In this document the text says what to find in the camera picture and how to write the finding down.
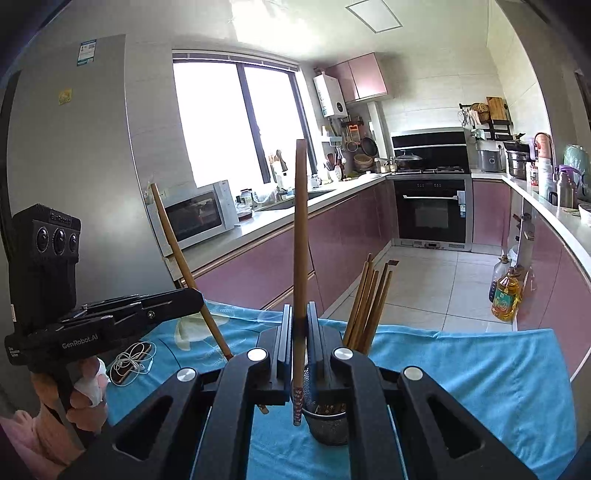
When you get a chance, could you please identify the pink upper kitchen cabinet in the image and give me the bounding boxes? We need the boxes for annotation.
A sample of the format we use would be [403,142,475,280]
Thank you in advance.
[325,53,393,104]

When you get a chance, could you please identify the pink lower kitchen cabinets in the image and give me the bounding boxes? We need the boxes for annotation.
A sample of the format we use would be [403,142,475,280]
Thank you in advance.
[185,178,591,384]

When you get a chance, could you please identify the person's left hand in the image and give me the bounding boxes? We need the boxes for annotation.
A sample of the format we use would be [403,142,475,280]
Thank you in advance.
[30,357,110,435]

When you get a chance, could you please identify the wooden chopstick red floral end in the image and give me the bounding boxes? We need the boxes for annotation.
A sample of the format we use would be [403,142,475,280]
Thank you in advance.
[150,182,270,415]
[291,138,308,428]

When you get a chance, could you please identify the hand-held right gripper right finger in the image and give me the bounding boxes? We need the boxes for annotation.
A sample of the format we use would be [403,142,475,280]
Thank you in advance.
[307,302,539,480]

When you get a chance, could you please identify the bunch of wooden chopsticks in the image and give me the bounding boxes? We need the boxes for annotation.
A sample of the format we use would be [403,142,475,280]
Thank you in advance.
[318,253,394,414]

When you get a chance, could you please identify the pale green container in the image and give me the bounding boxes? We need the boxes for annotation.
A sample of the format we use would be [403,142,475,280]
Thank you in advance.
[563,144,591,176]

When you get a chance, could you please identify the kitchen window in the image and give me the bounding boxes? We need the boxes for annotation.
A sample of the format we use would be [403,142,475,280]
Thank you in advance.
[173,53,317,190]

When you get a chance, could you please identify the black built-in oven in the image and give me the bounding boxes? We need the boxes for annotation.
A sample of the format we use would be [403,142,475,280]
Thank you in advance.
[393,178,472,252]

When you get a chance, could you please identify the white earphone cable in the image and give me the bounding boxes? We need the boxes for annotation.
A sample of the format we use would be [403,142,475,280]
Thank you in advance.
[113,342,158,386]

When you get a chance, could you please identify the person's left forearm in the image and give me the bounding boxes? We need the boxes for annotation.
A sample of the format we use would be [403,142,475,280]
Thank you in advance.
[0,406,90,480]

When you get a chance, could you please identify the black range hood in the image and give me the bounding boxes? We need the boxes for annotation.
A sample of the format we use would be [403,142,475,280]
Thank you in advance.
[392,131,469,174]

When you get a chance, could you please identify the steel thermos purple lid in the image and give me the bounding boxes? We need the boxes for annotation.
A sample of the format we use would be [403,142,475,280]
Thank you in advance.
[553,165,581,209]

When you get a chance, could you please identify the black rack with cutting board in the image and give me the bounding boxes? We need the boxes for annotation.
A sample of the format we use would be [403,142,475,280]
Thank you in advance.
[459,96,513,141]

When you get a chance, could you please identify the white wall water heater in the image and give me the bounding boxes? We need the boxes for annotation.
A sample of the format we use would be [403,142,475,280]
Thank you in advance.
[314,74,348,118]

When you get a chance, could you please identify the grey refrigerator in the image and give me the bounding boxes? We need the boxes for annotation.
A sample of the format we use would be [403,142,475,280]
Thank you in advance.
[0,33,195,416]

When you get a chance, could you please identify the silver rice cooker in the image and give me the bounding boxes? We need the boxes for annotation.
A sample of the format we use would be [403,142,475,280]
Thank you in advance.
[478,148,504,174]

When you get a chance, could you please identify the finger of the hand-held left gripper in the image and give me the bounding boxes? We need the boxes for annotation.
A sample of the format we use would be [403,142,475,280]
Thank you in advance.
[111,288,205,333]
[60,294,141,326]

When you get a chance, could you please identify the white microwave oven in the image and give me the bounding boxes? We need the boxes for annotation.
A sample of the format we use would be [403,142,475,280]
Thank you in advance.
[148,180,236,257]

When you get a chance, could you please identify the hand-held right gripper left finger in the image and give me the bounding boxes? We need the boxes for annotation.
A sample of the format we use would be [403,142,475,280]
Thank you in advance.
[58,305,294,480]

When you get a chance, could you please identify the white paper tissue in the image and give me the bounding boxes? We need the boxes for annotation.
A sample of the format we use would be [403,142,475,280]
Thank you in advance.
[76,364,110,407]

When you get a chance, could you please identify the black mesh utensil holder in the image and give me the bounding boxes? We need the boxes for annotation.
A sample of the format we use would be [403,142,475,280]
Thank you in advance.
[302,362,352,446]

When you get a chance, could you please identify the pink water jug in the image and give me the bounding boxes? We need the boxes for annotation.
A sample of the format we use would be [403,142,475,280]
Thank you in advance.
[533,131,556,195]

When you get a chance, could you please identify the white earphones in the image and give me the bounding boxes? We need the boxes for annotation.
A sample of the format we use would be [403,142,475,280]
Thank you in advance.
[111,344,155,374]

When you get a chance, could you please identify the yellow cooking oil bottle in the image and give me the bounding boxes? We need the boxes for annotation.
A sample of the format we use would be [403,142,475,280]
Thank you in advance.
[490,268,522,322]

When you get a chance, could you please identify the black wok with lid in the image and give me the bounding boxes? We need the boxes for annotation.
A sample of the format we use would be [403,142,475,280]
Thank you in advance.
[394,152,424,172]

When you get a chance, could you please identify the clear plastic oil jug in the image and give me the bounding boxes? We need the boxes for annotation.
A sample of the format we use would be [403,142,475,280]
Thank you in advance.
[488,258,513,303]

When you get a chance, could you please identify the blue floral printed tablecloth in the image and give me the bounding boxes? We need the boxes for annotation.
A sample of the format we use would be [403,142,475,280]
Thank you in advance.
[99,298,580,480]

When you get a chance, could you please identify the stainless steel stock pot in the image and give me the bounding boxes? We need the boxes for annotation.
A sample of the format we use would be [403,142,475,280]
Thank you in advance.
[505,141,532,180]

